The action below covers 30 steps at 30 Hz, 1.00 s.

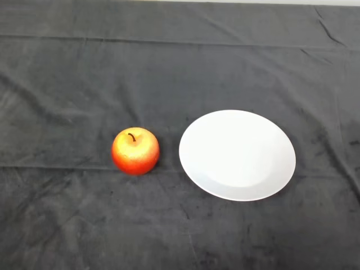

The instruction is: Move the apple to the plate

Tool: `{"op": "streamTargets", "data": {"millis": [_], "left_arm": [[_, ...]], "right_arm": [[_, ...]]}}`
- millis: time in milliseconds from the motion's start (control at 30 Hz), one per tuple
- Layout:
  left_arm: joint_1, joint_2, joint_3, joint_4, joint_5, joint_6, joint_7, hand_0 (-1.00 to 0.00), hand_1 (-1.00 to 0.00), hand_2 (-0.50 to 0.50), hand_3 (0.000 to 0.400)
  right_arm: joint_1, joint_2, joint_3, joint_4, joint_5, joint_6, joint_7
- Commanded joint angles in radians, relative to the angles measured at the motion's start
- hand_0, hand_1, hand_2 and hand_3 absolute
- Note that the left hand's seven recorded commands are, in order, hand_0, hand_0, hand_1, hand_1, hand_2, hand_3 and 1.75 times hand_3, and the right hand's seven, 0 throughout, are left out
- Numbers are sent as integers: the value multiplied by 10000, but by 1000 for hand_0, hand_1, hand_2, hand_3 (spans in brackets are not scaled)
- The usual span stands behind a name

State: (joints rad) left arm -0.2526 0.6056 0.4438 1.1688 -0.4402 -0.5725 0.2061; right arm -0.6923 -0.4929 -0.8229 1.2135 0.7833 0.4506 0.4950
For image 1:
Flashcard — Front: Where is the red yellow apple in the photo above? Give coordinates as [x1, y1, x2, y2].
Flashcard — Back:
[111, 127, 160, 176]

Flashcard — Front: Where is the white round plate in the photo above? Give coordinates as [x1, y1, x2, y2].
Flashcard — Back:
[178, 109, 296, 202]

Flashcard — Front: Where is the black cloth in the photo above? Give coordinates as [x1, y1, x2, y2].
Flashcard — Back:
[0, 0, 360, 270]

